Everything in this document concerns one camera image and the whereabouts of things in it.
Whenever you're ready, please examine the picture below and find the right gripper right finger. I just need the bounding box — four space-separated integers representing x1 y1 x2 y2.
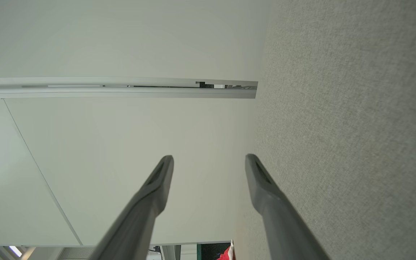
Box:
245 154 330 260

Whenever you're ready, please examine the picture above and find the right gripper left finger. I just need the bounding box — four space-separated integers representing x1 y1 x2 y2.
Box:
89 155 174 260

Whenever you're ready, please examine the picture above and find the red white t-shirt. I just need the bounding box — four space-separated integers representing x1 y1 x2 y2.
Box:
217 240 235 260

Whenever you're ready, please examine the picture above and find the dark green panel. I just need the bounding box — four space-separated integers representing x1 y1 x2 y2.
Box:
197 243 230 260

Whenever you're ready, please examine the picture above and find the grey aluminium wall post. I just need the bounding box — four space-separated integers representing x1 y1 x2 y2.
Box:
0 77 258 99

